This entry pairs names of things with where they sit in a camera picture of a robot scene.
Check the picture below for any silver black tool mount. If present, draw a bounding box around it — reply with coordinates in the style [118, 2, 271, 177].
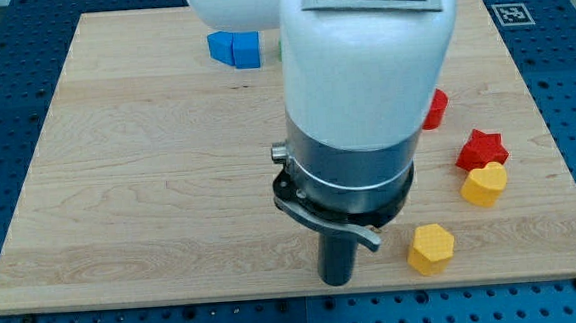
[272, 117, 420, 251]

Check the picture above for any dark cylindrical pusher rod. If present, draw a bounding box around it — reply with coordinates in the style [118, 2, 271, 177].
[317, 234, 357, 286]

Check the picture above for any yellow hexagon block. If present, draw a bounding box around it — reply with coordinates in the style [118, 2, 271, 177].
[407, 223, 455, 276]

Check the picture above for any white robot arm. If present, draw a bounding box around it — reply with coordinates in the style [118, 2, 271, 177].
[187, 0, 457, 286]

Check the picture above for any yellow heart block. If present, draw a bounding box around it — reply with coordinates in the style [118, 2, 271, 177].
[460, 162, 508, 208]

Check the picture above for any red round block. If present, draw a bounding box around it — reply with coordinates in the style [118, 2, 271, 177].
[422, 88, 449, 130]

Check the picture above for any red star block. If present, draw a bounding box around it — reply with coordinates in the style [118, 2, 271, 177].
[455, 129, 509, 172]

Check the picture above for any blue cube block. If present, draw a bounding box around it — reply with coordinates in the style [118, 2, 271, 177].
[206, 31, 261, 69]

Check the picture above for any wooden board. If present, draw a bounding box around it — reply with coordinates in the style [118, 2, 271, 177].
[0, 0, 576, 315]

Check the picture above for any fiducial tag on table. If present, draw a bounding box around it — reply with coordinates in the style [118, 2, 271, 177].
[492, 2, 535, 27]

